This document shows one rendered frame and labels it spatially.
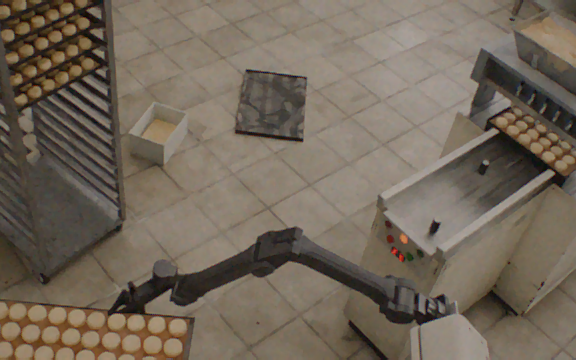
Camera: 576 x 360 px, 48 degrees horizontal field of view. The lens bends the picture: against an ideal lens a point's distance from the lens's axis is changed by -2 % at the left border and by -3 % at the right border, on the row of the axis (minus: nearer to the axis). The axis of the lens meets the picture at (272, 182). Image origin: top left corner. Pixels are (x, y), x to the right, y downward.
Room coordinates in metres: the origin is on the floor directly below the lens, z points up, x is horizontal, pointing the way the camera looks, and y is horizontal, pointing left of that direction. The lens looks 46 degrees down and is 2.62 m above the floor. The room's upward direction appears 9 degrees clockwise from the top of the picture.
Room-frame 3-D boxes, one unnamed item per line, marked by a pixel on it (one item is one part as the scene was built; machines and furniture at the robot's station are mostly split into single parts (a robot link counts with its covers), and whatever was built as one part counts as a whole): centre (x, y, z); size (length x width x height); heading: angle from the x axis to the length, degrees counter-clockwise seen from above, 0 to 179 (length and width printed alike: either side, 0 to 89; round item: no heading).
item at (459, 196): (1.86, -0.77, 0.45); 0.70 x 0.34 x 0.90; 135
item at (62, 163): (2.19, 0.96, 0.24); 0.64 x 0.03 x 0.03; 57
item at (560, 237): (2.56, -1.46, 0.42); 1.28 x 0.72 x 0.84; 135
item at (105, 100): (2.19, 0.96, 0.87); 0.64 x 0.03 x 0.03; 57
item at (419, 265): (1.61, -0.51, 0.77); 0.24 x 0.04 x 0.14; 45
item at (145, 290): (1.08, 0.32, 0.98); 0.07 x 0.07 x 0.10; 47
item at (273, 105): (3.23, 0.07, 0.01); 0.60 x 0.40 x 0.03; 2
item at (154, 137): (2.74, 0.67, 0.08); 0.30 x 0.22 x 0.16; 166
